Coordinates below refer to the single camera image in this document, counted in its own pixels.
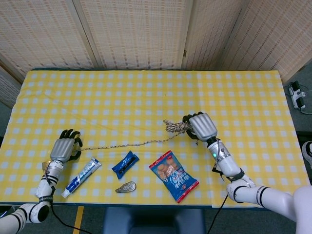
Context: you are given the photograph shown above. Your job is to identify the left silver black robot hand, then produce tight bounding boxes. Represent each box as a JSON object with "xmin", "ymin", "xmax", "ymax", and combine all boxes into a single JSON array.
[{"xmin": 49, "ymin": 129, "xmax": 82, "ymax": 163}]

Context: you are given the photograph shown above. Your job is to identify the white blue toothpaste tube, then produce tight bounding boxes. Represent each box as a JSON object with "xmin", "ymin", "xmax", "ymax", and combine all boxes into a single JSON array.
[{"xmin": 60, "ymin": 157, "xmax": 102, "ymax": 199}]

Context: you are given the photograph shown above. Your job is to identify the speckled beige braided rope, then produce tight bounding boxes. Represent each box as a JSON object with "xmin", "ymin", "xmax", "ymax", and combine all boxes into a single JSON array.
[{"xmin": 79, "ymin": 119, "xmax": 195, "ymax": 151}]

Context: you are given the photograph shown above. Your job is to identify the grey correction tape dispenser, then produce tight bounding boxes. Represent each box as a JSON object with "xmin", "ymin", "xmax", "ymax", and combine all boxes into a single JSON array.
[{"xmin": 115, "ymin": 181, "xmax": 137, "ymax": 194}]

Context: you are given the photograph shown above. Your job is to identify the white power strip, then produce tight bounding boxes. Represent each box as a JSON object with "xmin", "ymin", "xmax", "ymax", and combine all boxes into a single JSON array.
[{"xmin": 289, "ymin": 81, "xmax": 307, "ymax": 110}]

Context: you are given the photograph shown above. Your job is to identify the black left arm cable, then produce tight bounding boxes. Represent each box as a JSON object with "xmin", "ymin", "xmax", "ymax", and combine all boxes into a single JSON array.
[{"xmin": 45, "ymin": 170, "xmax": 86, "ymax": 232}]

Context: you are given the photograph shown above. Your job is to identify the yellow white checked tablecloth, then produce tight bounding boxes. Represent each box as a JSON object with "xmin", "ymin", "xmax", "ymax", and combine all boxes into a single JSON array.
[{"xmin": 0, "ymin": 70, "xmax": 312, "ymax": 208}]

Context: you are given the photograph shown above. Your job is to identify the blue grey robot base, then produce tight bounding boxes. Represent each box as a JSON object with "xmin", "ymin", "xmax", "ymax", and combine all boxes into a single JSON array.
[{"xmin": 103, "ymin": 207, "xmax": 207, "ymax": 234}]

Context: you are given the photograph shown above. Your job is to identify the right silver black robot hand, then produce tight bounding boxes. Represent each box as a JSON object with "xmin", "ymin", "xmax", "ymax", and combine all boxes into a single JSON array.
[{"xmin": 182, "ymin": 111, "xmax": 218, "ymax": 142}]

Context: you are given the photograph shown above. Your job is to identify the woven bamboo folding screen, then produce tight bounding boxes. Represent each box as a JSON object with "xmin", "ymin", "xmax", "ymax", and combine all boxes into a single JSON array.
[{"xmin": 0, "ymin": 0, "xmax": 312, "ymax": 109}]

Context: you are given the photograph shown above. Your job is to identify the yellow floor tape strip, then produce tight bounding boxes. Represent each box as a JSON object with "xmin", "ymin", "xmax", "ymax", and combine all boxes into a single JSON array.
[{"xmin": 72, "ymin": 206, "xmax": 84, "ymax": 234}]

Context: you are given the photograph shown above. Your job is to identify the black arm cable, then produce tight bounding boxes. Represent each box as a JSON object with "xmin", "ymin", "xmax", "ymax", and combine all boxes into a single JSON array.
[
  {"xmin": 45, "ymin": 170, "xmax": 86, "ymax": 232},
  {"xmin": 206, "ymin": 165, "xmax": 230, "ymax": 234}
]

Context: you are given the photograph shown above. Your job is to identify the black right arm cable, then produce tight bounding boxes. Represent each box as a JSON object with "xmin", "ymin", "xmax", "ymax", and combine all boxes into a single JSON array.
[{"xmin": 206, "ymin": 165, "xmax": 230, "ymax": 234}]

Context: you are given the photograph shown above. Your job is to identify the blue black snack bar wrapper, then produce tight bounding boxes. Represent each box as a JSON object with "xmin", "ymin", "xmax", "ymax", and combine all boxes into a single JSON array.
[{"xmin": 111, "ymin": 150, "xmax": 140, "ymax": 180}]

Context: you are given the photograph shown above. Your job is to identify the black white sneaker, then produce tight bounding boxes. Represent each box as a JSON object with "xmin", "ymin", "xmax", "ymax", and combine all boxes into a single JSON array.
[{"xmin": 301, "ymin": 141, "xmax": 312, "ymax": 169}]

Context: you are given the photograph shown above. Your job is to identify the blue red snack bag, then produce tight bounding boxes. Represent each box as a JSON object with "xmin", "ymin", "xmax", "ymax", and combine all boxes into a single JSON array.
[{"xmin": 149, "ymin": 150, "xmax": 200, "ymax": 204}]

